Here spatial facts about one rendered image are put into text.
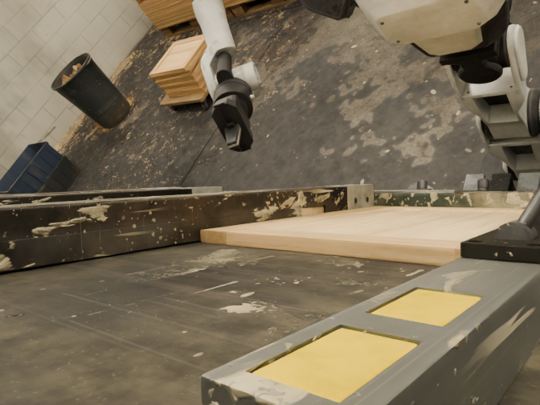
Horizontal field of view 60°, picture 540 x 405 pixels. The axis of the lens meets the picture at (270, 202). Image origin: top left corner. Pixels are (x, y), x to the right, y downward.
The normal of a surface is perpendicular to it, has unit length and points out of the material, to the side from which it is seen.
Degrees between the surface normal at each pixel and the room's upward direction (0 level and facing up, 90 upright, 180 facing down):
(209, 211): 90
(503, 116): 26
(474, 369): 90
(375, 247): 39
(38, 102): 90
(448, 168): 0
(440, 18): 113
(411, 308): 51
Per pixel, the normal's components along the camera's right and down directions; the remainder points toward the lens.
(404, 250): -0.64, 0.06
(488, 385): 0.76, 0.01
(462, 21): -0.15, 0.98
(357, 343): -0.03, -1.00
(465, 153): -0.52, -0.58
